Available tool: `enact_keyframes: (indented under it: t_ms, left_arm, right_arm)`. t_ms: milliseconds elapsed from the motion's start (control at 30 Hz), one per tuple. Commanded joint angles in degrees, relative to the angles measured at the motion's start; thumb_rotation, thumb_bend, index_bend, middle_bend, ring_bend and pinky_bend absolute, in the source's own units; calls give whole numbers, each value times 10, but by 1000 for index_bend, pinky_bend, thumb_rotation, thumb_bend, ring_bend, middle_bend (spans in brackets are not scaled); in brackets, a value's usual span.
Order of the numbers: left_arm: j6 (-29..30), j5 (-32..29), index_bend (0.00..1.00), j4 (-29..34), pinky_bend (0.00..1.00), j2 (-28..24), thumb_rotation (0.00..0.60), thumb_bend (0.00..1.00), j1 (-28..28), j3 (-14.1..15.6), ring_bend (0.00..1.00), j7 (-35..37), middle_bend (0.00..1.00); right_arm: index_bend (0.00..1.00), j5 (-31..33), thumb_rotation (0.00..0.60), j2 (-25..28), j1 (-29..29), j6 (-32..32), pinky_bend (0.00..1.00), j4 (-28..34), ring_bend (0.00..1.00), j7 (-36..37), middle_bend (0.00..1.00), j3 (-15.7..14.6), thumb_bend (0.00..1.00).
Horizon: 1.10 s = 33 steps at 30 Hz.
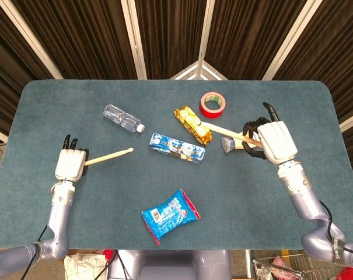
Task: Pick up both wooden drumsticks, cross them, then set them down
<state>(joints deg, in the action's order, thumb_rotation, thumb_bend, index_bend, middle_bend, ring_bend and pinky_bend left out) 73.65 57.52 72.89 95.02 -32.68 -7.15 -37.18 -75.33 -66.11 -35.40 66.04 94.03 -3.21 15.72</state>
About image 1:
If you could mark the pink packet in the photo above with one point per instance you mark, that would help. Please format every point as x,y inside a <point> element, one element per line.
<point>281,262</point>

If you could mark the blue Oreo cookie box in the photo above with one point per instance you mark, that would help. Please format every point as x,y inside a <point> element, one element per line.
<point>176,147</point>

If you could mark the gold foil snack packet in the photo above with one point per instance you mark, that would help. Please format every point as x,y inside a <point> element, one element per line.
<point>188,116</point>

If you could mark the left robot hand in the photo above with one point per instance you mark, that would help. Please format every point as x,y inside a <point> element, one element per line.
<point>69,164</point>

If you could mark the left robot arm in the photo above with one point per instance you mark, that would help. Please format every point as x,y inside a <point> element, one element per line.
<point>58,221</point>

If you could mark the brown curtain screen panel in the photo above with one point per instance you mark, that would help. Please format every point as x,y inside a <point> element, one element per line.
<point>339,58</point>
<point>85,38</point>
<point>7,73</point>
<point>246,35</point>
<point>170,35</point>

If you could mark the red round object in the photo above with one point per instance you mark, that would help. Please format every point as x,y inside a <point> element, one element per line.
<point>351,274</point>

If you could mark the white checked cloth bag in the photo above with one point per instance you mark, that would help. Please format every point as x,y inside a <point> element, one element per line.
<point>85,266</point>

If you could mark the red tape roll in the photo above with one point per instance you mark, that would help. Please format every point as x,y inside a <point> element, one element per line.
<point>212,113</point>

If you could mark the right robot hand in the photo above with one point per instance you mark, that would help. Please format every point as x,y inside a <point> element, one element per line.
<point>278,141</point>

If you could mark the small red object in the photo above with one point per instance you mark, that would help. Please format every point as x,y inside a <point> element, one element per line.
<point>108,253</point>

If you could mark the blue snack bag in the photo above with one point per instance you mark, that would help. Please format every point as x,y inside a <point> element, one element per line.
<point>170,216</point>

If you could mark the wooden drumstick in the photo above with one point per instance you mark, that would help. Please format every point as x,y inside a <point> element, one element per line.
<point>225,131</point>
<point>109,156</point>

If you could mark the teal felt table cover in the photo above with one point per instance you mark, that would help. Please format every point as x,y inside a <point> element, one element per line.
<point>106,210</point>

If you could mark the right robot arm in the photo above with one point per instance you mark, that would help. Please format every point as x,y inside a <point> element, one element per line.
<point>307,204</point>

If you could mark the white mayonnaise squeeze bottle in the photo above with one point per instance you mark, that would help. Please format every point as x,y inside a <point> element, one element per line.
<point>228,144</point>

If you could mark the clear plastic water bottle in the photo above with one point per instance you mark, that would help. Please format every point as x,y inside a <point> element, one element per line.
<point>120,118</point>

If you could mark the lavender robot torso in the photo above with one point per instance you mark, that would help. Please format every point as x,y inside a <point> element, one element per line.
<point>170,265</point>

